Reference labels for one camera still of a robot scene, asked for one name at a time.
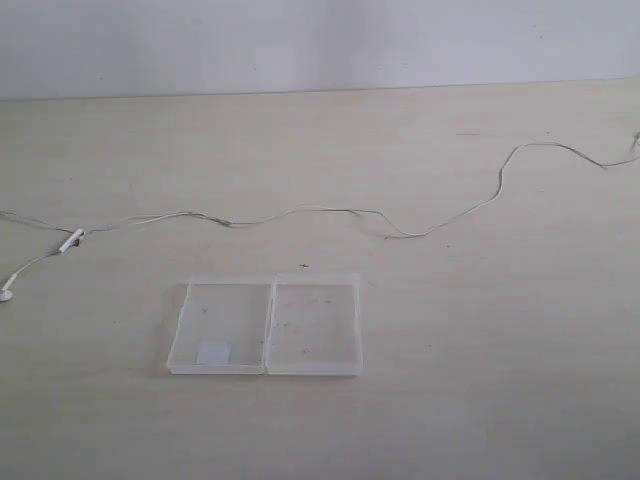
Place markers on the clear plastic hinged case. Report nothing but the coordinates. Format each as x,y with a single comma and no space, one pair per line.
293,324

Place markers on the white sticker in case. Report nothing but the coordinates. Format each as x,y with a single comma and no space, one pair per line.
213,353

